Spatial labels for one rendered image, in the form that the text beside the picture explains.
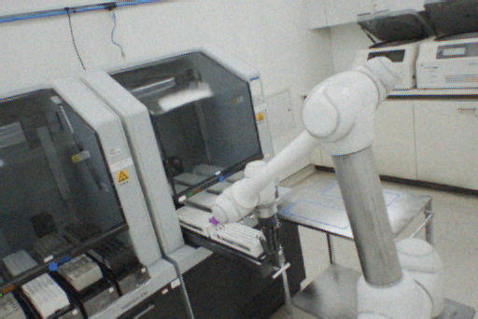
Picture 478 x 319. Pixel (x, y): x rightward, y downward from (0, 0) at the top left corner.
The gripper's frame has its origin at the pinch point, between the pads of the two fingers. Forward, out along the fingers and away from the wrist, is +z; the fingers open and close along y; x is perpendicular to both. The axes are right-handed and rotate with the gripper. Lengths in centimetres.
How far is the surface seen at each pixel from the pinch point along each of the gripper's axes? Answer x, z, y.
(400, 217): 29, -2, -47
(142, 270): -45, 0, 36
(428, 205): 32, 1, -67
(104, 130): -54, -61, 30
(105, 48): -165, -92, -33
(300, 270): -45, 60, -59
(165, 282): -45, 12, 27
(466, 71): -7, -24, -230
